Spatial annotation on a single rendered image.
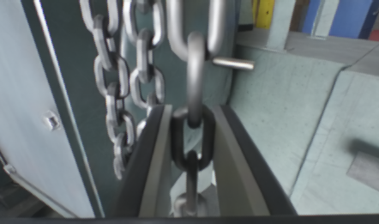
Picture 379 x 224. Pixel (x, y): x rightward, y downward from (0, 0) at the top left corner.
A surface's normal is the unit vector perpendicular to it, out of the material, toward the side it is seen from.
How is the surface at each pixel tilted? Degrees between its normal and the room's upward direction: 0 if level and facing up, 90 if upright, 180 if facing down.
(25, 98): 90
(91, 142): 90
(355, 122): 90
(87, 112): 90
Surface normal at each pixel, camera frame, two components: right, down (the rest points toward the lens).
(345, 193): -0.73, 0.32
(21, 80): -0.47, 0.42
